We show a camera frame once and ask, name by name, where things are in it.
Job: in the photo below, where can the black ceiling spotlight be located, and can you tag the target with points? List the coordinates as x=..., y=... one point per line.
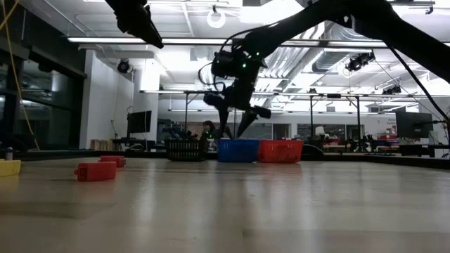
x=392, y=90
x=123, y=66
x=358, y=62

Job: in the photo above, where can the small grey cylinder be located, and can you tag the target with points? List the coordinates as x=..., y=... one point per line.
x=8, y=154

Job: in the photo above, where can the red plastic basket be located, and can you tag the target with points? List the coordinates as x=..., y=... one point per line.
x=280, y=152

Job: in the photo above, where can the silver ventilation duct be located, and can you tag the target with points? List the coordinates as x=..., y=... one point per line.
x=328, y=58

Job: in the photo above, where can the black workstation frame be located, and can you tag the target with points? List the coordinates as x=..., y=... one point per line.
x=311, y=116

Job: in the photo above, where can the yellow mini stapler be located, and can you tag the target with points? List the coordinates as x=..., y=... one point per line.
x=8, y=168

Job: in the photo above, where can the blue plastic basket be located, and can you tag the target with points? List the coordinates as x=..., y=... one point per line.
x=238, y=151

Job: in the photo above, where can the black aluminium table frame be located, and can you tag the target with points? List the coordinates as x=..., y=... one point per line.
x=386, y=160

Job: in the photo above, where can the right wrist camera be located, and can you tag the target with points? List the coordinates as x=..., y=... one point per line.
x=226, y=65

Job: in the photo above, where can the wooden crate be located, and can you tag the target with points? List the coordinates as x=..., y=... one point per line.
x=102, y=144

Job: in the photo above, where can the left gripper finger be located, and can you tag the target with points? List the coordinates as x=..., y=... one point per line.
x=144, y=30

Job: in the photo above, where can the black plastic basket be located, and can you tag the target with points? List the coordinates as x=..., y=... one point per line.
x=184, y=151

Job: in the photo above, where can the black computer monitor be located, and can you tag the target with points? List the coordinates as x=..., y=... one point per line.
x=414, y=124
x=139, y=122

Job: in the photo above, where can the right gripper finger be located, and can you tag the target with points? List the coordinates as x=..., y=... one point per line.
x=223, y=112
x=251, y=117

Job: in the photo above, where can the person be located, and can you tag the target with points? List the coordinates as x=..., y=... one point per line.
x=209, y=128

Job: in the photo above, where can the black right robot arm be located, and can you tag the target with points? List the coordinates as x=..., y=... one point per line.
x=404, y=38

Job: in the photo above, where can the overhead light bar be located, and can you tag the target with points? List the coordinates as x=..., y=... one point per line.
x=105, y=40

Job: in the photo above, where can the red mini stapler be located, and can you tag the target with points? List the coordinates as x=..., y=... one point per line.
x=114, y=161
x=96, y=171

